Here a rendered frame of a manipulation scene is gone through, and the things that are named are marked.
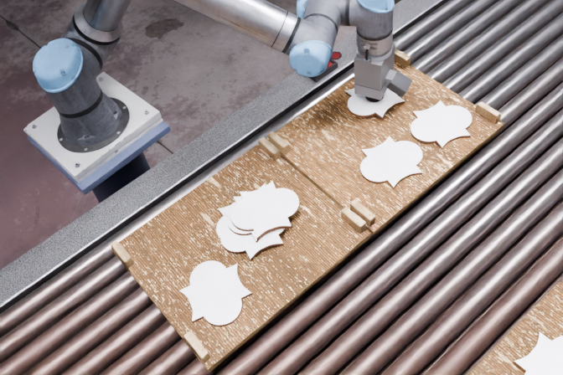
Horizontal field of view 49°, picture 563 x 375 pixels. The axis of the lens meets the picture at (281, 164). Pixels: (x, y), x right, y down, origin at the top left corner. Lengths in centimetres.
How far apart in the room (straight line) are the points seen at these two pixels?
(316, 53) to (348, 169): 30
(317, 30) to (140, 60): 210
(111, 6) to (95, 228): 49
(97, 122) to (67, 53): 18
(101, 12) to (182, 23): 191
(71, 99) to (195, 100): 146
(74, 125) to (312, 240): 66
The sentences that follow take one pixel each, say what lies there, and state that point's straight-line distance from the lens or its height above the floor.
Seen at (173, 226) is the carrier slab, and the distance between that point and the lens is 134.
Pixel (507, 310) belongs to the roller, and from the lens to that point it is 123.
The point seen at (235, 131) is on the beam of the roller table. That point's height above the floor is 92.
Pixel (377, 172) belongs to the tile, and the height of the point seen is 94.
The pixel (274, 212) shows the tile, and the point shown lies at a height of 97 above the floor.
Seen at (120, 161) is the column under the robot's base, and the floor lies 87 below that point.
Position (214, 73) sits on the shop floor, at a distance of 305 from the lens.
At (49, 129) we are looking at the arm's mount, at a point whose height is 89.
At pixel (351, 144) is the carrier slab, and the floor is 94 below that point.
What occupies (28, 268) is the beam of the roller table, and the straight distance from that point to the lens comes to 143.
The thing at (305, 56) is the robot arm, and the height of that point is 123.
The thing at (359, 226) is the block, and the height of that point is 96.
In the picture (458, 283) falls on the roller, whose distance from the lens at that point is 124.
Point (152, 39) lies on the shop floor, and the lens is 334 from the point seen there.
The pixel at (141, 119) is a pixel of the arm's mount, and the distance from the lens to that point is 161.
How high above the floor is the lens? 200
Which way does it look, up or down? 51 degrees down
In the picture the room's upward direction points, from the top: 10 degrees counter-clockwise
